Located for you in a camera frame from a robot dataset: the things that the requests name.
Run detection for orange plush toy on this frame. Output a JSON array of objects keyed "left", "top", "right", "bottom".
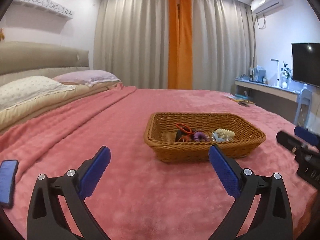
[{"left": 0, "top": 29, "right": 5, "bottom": 42}]

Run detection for cream spiral hair tie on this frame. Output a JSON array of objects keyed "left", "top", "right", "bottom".
[{"left": 214, "top": 128, "right": 235, "bottom": 140}]

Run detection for smartphone with blue screen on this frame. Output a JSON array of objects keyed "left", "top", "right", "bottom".
[{"left": 0, "top": 160, "right": 19, "bottom": 209}]

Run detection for red cord bracelet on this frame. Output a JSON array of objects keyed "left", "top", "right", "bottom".
[{"left": 174, "top": 122, "right": 198, "bottom": 142}]

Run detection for white air conditioner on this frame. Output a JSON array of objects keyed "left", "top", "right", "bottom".
[{"left": 251, "top": 0, "right": 283, "bottom": 16}]

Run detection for beige curtain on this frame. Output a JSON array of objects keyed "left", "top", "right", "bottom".
[{"left": 94, "top": 0, "right": 256, "bottom": 92}]

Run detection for black smart watch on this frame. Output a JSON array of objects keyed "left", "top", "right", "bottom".
[{"left": 175, "top": 129, "right": 186, "bottom": 142}]

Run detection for books on desk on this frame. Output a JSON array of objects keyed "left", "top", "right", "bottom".
[{"left": 249, "top": 66, "right": 266, "bottom": 83}]

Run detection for brown wicker basket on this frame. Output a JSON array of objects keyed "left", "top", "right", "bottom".
[{"left": 144, "top": 112, "right": 266, "bottom": 163}]

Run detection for pink pillow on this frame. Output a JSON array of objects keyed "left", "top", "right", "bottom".
[{"left": 53, "top": 69, "right": 120, "bottom": 87}]

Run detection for orange curtain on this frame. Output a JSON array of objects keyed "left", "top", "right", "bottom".
[{"left": 168, "top": 0, "right": 193, "bottom": 89}]

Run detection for small items on bed edge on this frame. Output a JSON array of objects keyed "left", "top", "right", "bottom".
[{"left": 225, "top": 94, "right": 255, "bottom": 107}]

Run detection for white desk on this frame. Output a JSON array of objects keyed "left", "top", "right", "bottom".
[{"left": 234, "top": 77, "right": 299, "bottom": 120}]

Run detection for white vase with flowers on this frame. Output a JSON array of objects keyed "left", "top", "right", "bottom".
[{"left": 280, "top": 62, "right": 292, "bottom": 89}]

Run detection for white dotted pillow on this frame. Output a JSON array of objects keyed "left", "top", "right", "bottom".
[{"left": 1, "top": 76, "right": 75, "bottom": 111}]

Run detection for beige padded headboard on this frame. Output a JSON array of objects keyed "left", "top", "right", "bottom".
[{"left": 1, "top": 41, "right": 89, "bottom": 85}]

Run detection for beige quilt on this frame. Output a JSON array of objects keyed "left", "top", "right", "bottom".
[{"left": 1, "top": 81, "right": 123, "bottom": 134}]

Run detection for purple spiral hair tie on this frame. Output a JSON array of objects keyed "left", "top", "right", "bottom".
[{"left": 192, "top": 130, "right": 211, "bottom": 142}]

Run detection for white decorative wall shelf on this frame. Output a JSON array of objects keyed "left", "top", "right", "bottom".
[{"left": 12, "top": 0, "right": 74, "bottom": 20}]

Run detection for white desk lamp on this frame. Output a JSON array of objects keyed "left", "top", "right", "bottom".
[{"left": 271, "top": 59, "right": 279, "bottom": 87}]

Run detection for pink fleece blanket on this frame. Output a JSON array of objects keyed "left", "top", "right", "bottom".
[{"left": 1, "top": 87, "right": 317, "bottom": 239}]

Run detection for white chair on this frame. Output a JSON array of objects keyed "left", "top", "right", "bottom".
[{"left": 293, "top": 87, "right": 312, "bottom": 128}]

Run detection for black television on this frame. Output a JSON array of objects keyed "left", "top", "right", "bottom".
[{"left": 291, "top": 43, "right": 320, "bottom": 87}]

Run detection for light blue hair clip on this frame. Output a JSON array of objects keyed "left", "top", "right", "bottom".
[{"left": 212, "top": 131, "right": 227, "bottom": 142}]

